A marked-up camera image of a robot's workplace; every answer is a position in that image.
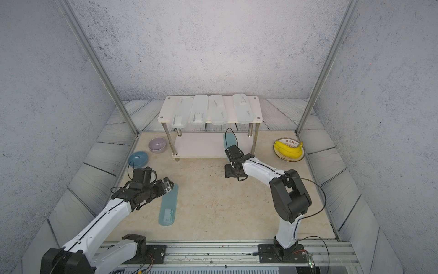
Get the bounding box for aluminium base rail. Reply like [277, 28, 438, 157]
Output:
[61, 241, 363, 274]

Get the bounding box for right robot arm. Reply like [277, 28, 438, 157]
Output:
[225, 145, 312, 260]

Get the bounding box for green pencil case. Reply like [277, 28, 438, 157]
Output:
[224, 132, 238, 149]
[159, 184, 179, 226]

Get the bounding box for aluminium frame post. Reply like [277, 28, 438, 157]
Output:
[295, 0, 360, 136]
[56, 0, 139, 137]

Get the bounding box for right aluminium frame post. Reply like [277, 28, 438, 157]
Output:
[295, 0, 360, 136]

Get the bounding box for purple bowl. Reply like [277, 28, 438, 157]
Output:
[148, 137, 167, 154]

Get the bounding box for left aluminium frame post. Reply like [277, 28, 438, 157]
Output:
[56, 0, 139, 137]

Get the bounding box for white two-tier shelf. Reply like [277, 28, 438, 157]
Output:
[157, 96, 262, 160]

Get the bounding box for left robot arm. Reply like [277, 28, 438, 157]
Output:
[40, 167, 175, 274]

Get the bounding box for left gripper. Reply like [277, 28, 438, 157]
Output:
[142, 176, 175, 202]

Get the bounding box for yellow banana bunch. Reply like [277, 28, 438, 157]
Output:
[274, 141, 303, 159]

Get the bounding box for blue bowl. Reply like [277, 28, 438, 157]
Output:
[128, 151, 149, 169]

